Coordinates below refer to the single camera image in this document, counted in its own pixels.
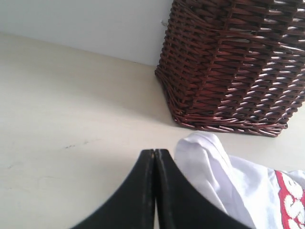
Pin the dark brown wicker basket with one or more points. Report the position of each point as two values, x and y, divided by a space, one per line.
234 66

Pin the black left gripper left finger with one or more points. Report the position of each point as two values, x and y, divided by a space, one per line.
132 206

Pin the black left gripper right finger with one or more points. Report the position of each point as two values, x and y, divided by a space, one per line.
180 205

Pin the white shirt with red trim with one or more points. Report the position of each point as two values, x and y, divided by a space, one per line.
257 196

